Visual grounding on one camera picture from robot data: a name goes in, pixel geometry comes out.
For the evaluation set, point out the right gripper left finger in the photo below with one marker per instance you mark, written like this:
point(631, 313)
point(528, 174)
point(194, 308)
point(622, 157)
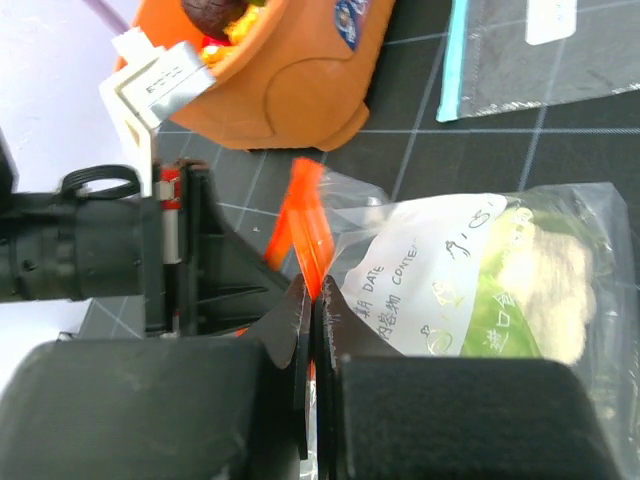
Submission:
point(189, 408)

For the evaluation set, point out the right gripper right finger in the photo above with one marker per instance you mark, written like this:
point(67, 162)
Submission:
point(381, 415)

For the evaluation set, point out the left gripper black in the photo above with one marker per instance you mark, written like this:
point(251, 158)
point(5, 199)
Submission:
point(236, 287)

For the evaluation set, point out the orange zipper clear bag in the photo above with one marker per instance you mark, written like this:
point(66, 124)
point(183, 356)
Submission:
point(409, 271)

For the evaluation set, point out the toy cauliflower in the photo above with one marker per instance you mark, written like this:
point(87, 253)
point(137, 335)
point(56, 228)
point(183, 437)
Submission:
point(535, 293)

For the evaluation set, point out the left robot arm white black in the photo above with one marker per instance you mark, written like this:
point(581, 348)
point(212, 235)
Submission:
point(98, 235)

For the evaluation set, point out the blue zipper clear bag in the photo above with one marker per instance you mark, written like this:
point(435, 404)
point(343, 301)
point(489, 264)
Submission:
point(505, 56)

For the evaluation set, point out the orange plastic basket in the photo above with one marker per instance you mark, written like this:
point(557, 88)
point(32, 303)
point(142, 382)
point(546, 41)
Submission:
point(294, 82)

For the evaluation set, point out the dark red toy plum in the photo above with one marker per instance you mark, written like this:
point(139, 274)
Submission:
point(212, 16)

